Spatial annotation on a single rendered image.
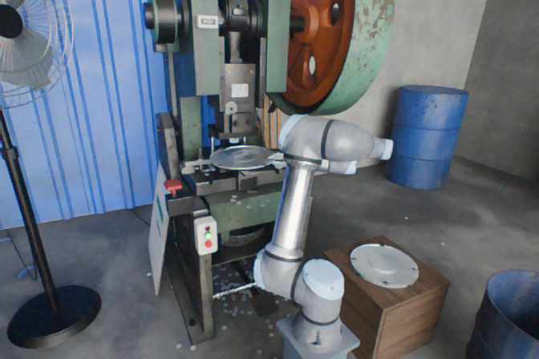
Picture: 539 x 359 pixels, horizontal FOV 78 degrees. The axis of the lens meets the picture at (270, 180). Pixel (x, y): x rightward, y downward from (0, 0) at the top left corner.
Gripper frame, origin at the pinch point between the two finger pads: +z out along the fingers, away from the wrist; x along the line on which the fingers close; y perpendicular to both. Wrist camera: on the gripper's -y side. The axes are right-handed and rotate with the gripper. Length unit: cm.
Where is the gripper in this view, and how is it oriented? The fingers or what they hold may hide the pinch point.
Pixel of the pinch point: (271, 159)
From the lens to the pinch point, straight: 144.3
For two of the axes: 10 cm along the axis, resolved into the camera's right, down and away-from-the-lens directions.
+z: -9.8, -0.7, 1.8
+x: 0.1, 9.2, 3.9
